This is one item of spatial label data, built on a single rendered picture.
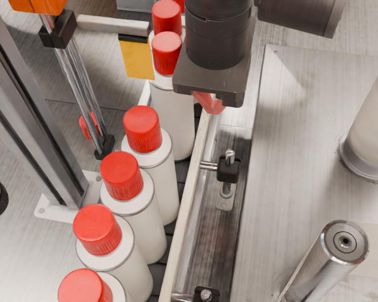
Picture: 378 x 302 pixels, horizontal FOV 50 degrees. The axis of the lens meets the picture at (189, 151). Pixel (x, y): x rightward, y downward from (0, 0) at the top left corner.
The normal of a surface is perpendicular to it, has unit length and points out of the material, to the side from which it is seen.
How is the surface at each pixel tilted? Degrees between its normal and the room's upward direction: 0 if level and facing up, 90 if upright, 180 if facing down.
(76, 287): 3
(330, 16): 83
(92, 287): 2
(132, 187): 90
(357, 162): 90
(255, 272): 0
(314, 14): 83
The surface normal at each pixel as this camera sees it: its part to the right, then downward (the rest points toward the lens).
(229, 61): 0.35, 0.79
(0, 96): -0.20, 0.83
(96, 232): -0.04, -0.56
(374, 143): -0.72, 0.59
